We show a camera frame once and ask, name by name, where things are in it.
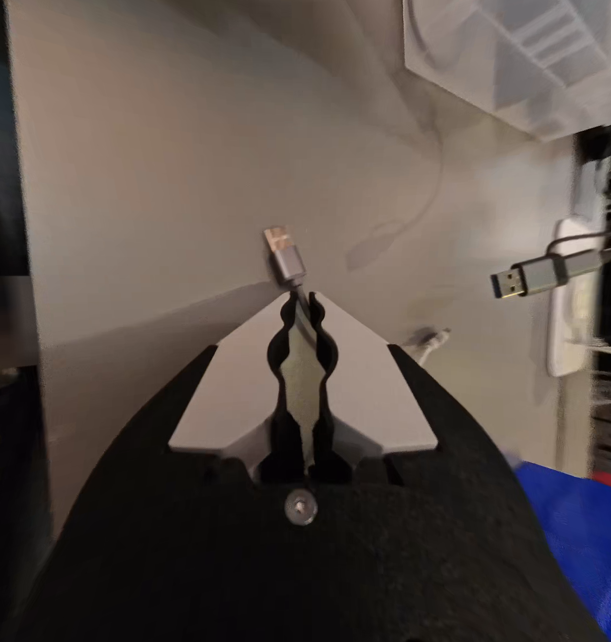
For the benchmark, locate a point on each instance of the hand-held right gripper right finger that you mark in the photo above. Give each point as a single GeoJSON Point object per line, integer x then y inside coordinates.
{"type": "Point", "coordinates": [380, 396]}

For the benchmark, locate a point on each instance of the dark grey USB adapter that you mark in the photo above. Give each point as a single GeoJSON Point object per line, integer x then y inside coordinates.
{"type": "Point", "coordinates": [541, 273]}

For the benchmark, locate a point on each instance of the wooden book stand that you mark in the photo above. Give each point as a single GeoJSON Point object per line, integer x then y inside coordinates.
{"type": "Point", "coordinates": [566, 321]}

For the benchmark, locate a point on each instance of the blue plastic bin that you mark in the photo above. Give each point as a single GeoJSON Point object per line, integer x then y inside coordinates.
{"type": "Point", "coordinates": [576, 526]}

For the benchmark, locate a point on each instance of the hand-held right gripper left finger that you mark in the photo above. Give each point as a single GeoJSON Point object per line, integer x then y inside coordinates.
{"type": "Point", "coordinates": [225, 396]}

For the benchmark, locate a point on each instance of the clear plastic divided bin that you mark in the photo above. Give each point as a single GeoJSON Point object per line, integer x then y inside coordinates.
{"type": "Point", "coordinates": [511, 60]}

